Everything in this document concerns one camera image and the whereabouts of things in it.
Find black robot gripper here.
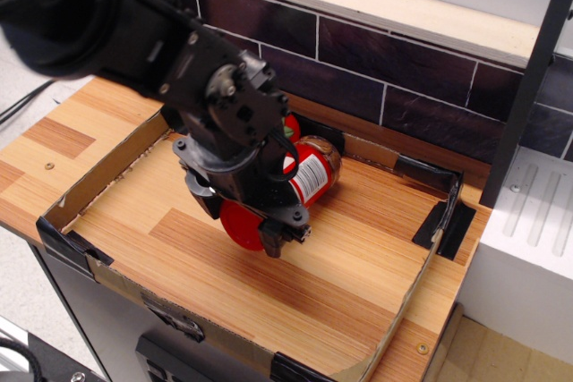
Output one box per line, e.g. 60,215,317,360
173,136,312,258

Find red lidded spice bottle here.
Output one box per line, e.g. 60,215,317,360
220,135,342,251

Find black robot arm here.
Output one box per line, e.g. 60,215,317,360
1,0,310,258

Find red toy tomato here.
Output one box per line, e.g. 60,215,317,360
283,114,301,143

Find black panel under table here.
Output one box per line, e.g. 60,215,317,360
135,335,253,381

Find white drainboard unit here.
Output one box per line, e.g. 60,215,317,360
459,148,572,362

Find black base with cable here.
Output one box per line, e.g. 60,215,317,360
1,335,105,381

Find black floor cables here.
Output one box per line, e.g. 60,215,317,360
0,79,55,125

